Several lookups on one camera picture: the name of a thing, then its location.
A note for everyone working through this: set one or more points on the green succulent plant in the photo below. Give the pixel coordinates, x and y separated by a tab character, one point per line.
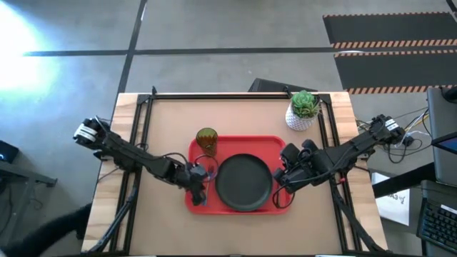
304	103

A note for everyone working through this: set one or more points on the white geometric plant pot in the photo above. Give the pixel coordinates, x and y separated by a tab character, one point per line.
296	123

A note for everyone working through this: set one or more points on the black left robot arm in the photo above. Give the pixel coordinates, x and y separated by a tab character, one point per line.
135	160

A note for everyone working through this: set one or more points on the black power adapter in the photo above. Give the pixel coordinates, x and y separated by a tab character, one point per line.
408	141

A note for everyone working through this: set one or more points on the black computer keyboard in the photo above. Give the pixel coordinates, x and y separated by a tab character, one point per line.
439	225

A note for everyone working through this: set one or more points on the black desk crossbar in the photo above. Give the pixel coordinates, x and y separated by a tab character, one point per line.
403	180

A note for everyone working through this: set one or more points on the green faceted plastic cup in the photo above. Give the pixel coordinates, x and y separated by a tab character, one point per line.
206	139

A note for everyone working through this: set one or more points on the black flat case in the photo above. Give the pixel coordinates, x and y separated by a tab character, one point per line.
271	86

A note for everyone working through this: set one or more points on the black aluminium frame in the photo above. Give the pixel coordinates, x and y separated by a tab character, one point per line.
232	96

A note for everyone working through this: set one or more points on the red plastic tray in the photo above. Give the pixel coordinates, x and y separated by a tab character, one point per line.
250	144

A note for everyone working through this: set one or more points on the computer monitor with lit screen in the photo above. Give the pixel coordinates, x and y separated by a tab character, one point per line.
448	144

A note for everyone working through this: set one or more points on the black hazard-striped floor mat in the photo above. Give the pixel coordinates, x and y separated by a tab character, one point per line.
392	71
385	28

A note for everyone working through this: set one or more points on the black round plate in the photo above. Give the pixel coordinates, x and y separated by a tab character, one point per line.
244	182

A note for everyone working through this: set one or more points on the dark grey computer desk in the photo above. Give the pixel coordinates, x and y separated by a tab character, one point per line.
442	114

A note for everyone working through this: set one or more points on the white paper sign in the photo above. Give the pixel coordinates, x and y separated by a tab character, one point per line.
392	207

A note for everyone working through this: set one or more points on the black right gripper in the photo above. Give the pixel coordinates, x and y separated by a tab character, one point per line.
289	178

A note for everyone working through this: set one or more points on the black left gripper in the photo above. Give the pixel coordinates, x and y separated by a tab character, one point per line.
198	178

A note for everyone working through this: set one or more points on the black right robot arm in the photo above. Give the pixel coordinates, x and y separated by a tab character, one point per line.
350	150

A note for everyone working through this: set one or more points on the small black device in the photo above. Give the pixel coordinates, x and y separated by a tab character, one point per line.
7	151

